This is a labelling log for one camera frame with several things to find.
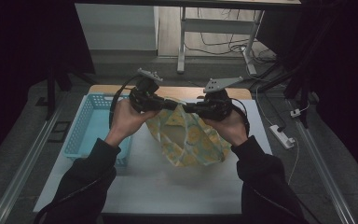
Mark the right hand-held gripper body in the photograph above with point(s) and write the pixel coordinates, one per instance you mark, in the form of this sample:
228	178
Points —
217	105

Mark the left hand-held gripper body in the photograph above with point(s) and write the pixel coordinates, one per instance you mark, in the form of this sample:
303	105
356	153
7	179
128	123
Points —
144	93

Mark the orange print cloth bag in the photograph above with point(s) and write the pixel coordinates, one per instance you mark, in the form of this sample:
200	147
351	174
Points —
189	143

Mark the blue plastic basket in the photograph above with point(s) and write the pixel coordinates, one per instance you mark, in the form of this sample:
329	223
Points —
87	130

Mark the person's right hand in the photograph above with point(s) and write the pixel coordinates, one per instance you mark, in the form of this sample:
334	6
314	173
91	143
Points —
230	127

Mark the person's left hand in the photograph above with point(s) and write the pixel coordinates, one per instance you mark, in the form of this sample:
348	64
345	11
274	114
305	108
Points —
126	121

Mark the black plug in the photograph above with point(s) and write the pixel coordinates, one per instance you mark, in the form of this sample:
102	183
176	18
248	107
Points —
281	128

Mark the white power strip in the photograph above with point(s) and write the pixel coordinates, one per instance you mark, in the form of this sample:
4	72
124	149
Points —
282	136

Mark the small white adapter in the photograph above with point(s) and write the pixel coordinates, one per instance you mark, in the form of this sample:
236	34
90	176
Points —
295	113

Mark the white table mat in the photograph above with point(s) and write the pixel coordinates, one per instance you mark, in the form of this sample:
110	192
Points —
174	186

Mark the black metal stand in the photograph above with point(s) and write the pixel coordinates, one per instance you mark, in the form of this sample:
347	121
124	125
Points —
304	93
51	93

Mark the black floor plate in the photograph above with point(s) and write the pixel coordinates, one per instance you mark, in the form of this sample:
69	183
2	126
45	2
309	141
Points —
59	132

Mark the white desk frame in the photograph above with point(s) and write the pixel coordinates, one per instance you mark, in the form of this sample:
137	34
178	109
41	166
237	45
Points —
217	25

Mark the aluminium rail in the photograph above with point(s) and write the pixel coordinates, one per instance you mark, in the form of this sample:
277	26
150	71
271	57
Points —
323	168
24	168

